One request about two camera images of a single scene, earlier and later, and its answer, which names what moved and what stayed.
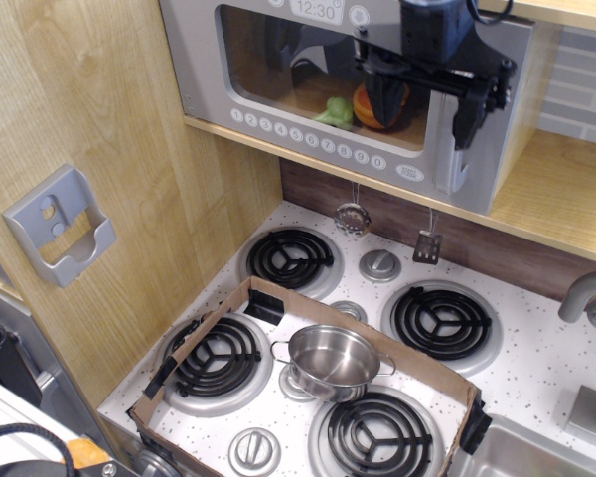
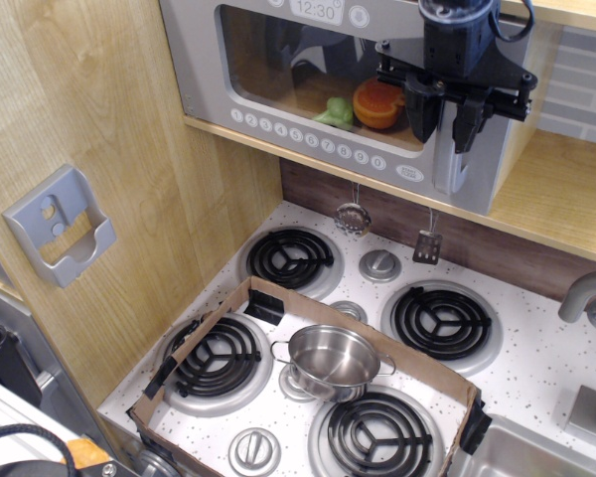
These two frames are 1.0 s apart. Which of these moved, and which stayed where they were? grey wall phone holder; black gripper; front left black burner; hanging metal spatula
Moved: black gripper
Stayed: front left black burner; grey wall phone holder; hanging metal spatula
